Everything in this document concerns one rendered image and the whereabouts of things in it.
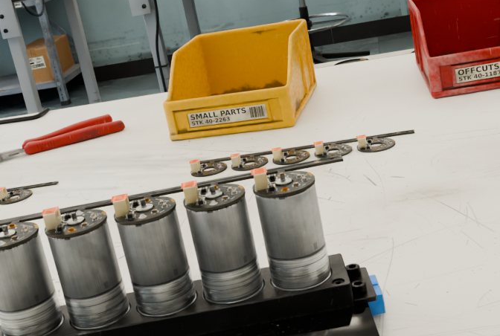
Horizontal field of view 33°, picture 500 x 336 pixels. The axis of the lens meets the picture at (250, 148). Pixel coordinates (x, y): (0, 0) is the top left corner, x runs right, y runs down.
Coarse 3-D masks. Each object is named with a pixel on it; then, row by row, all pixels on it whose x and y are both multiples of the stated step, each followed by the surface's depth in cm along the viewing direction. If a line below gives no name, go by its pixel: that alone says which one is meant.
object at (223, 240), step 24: (216, 192) 34; (192, 216) 33; (216, 216) 33; (240, 216) 33; (216, 240) 33; (240, 240) 33; (216, 264) 33; (240, 264) 33; (216, 288) 34; (240, 288) 34
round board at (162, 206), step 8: (136, 200) 34; (152, 200) 35; (160, 200) 34; (168, 200) 34; (160, 208) 34; (168, 208) 33; (120, 216) 33; (128, 216) 33; (136, 216) 33; (152, 216) 33; (160, 216) 33
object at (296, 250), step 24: (312, 192) 33; (264, 216) 33; (288, 216) 33; (312, 216) 33; (264, 240) 34; (288, 240) 33; (312, 240) 33; (288, 264) 33; (312, 264) 34; (288, 288) 34
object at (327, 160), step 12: (336, 156) 35; (276, 168) 35; (288, 168) 35; (300, 168) 35; (216, 180) 35; (228, 180) 35; (240, 180) 35; (156, 192) 35; (168, 192) 35; (180, 192) 35; (84, 204) 36; (96, 204) 35; (108, 204) 35; (24, 216) 36; (36, 216) 35
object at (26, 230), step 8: (8, 224) 35; (16, 224) 35; (24, 224) 35; (32, 224) 34; (0, 232) 34; (16, 232) 34; (24, 232) 34; (32, 232) 34; (0, 240) 33; (8, 240) 33; (16, 240) 33; (24, 240) 33; (0, 248) 33
